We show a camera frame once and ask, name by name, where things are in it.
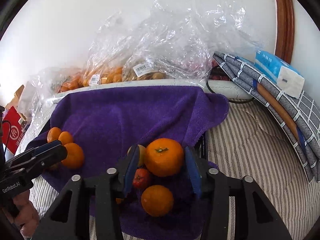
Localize purple towel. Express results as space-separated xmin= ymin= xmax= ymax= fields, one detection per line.
xmin=28 ymin=86 xmax=229 ymax=239

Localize red paper shopping bag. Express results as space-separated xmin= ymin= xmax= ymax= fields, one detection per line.
xmin=2 ymin=107 xmax=24 ymax=155

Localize striped quilted mattress cover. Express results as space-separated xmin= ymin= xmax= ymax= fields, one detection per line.
xmin=21 ymin=102 xmax=319 ymax=239

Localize blue white tissue pack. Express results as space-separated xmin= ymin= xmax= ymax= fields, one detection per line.
xmin=254 ymin=50 xmax=305 ymax=98

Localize small yellow-green fruit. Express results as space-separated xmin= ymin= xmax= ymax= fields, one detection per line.
xmin=127 ymin=145 xmax=146 ymax=168

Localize brown wooden door frame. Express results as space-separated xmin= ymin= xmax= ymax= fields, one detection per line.
xmin=275 ymin=0 xmax=295 ymax=63

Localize back small orange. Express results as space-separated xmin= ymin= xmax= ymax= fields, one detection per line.
xmin=47 ymin=127 xmax=62 ymax=143

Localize white long tray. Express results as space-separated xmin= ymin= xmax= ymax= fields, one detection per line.
xmin=44 ymin=79 xmax=252 ymax=105

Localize brown cardboard box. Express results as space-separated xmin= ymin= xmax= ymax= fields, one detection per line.
xmin=5 ymin=85 xmax=24 ymax=111

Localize left human hand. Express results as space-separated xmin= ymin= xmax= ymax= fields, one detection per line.
xmin=3 ymin=190 xmax=40 ymax=239

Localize black cable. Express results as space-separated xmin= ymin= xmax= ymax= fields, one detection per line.
xmin=206 ymin=65 xmax=256 ymax=104

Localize small orange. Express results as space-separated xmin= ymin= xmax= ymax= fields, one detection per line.
xmin=47 ymin=127 xmax=62 ymax=143
xmin=58 ymin=131 xmax=74 ymax=145

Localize grey plaid folded cloth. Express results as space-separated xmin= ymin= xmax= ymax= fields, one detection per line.
xmin=213 ymin=52 xmax=319 ymax=182

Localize clear plastic fruit bags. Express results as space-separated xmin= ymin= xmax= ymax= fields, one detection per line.
xmin=18 ymin=0 xmax=264 ymax=113

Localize small orange left middle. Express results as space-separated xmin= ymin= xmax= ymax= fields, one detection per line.
xmin=58 ymin=131 xmax=74 ymax=145

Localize central round orange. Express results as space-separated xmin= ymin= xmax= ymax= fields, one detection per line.
xmin=61 ymin=142 xmax=85 ymax=170

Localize large dimpled orange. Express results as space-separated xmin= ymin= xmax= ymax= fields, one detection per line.
xmin=144 ymin=138 xmax=185 ymax=177

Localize small red fruit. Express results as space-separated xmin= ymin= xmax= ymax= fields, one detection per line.
xmin=132 ymin=168 xmax=151 ymax=190

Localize front round orange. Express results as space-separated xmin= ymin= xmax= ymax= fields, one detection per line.
xmin=140 ymin=185 xmax=174 ymax=217

